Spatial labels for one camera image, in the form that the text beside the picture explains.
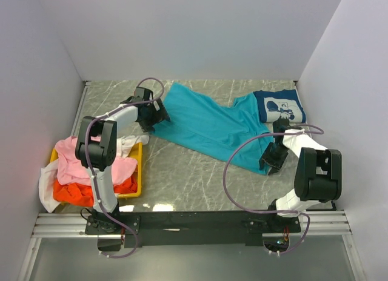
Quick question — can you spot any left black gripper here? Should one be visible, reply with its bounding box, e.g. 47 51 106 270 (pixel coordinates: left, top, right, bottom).
139 99 170 133

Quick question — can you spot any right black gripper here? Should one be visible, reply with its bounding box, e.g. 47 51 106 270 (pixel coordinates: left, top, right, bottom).
259 142 289 174

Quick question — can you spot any teal t shirt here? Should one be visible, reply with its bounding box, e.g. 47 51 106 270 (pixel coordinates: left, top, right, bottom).
153 83 273 174

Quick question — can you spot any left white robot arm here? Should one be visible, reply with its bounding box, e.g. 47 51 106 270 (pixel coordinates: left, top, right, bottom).
75 90 170 234

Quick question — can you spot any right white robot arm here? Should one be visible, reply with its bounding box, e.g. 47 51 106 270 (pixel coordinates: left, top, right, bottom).
259 128 342 232

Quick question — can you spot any yellow plastic bin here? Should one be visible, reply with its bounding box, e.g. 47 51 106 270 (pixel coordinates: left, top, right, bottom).
49 141 143 200

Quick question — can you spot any folded navy printed t shirt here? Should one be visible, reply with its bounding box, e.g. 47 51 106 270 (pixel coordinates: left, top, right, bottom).
253 90 306 124

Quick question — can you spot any pink t shirt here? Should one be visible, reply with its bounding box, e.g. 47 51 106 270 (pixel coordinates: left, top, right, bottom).
55 136 149 186

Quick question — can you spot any orange t shirt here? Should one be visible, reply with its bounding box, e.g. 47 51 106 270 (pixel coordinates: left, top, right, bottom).
53 176 140 207

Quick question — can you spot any black base beam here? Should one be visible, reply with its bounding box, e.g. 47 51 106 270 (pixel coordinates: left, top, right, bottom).
85 211 301 251

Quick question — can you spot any white t shirt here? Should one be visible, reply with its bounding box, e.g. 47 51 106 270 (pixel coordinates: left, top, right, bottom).
38 135 149 213

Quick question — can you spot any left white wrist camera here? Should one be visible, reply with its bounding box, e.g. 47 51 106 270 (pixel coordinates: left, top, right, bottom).
133 87 153 102

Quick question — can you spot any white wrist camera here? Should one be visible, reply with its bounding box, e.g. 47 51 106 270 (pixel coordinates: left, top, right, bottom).
272 118 303 143
133 87 153 102

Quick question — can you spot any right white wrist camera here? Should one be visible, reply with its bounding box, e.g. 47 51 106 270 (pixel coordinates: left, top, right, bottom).
272 118 303 143

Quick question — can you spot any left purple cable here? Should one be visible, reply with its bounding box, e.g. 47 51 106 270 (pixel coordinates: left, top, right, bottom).
85 77 166 260

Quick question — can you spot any purple cable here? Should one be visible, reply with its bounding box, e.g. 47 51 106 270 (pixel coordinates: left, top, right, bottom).
85 77 166 260
222 124 325 256

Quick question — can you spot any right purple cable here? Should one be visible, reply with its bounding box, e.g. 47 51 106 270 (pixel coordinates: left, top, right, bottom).
222 124 325 256

